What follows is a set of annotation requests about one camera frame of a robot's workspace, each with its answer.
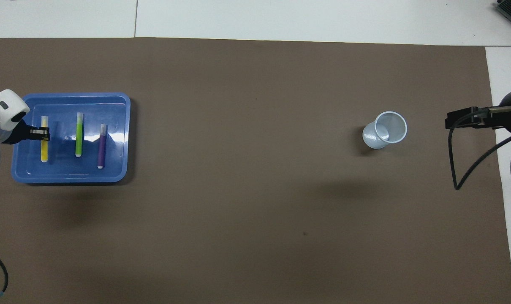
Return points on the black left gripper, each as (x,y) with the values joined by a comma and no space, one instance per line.
(20,134)

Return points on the yellow pen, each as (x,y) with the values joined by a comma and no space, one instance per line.
(44,143)

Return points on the green pen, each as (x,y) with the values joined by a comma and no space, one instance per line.
(79,135)

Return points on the purple pen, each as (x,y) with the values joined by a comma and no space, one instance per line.
(101,147)

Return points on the blue plastic tray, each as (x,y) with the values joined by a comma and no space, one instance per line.
(112,169)

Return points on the translucent plastic cup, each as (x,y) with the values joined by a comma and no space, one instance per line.
(376,137)

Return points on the brown table mat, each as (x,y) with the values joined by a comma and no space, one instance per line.
(255,190)

